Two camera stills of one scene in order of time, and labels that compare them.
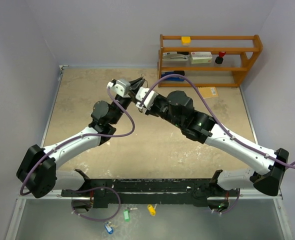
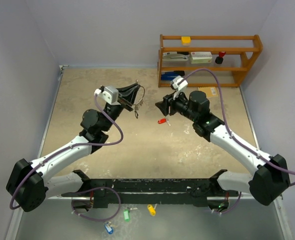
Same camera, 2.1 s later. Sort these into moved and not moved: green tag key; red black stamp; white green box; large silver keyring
Moved: large silver keyring
Not moved: white green box; red black stamp; green tag key
